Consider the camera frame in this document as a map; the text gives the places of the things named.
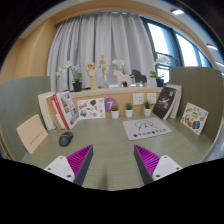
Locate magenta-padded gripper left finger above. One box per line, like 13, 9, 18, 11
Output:
43, 144, 94, 187

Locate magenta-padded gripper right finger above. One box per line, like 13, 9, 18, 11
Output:
133, 144, 183, 186

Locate dark grey computer mouse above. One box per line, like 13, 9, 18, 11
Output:
58, 131, 74, 148

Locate white printed mouse pad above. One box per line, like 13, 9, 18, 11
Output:
122, 117, 173, 141

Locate small succulent in white pot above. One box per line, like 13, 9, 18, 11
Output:
110, 104, 120, 120
143, 100, 153, 117
124, 103, 134, 118

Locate white book with red label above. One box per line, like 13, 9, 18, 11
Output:
49, 98, 68, 130

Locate white card with stickers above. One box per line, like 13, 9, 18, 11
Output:
77, 97, 107, 120

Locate peach paper booklet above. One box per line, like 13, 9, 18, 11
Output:
16, 113, 49, 155

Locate tan book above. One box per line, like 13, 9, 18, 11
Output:
45, 95, 64, 130

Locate black cover book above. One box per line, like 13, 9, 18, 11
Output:
152, 86, 178, 120

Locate colourful sticker card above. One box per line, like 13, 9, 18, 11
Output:
180, 102, 210, 136

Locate purple round number sign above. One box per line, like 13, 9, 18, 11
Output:
104, 97, 119, 113

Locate white books stack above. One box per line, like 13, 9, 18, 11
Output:
168, 83, 184, 119

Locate white orchid in black pot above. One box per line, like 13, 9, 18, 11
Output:
55, 60, 84, 93

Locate large-leafed white orchid, black pot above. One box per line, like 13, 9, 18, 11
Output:
149, 55, 173, 88

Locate grey-green partition panel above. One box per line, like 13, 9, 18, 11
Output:
169, 66, 224, 143
0, 75, 52, 161

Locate dark grey wooden horse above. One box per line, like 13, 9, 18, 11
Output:
130, 68, 148, 87

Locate pink wooden horse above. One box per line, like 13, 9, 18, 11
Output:
112, 69, 132, 88

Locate wooden hand model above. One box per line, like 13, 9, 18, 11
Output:
85, 60, 99, 91

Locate wooden artist mannequin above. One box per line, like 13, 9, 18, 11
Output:
98, 54, 112, 88

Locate white orchid behind horses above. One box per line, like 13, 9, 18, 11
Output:
111, 58, 129, 76

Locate black-framed window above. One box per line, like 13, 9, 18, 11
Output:
141, 16, 214, 84

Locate grey curtain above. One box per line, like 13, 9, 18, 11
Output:
46, 11, 158, 93

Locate ceiling lights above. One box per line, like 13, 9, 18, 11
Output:
170, 8, 224, 68

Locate white wall socket plate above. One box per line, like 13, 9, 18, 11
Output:
132, 92, 145, 106
146, 92, 158, 105

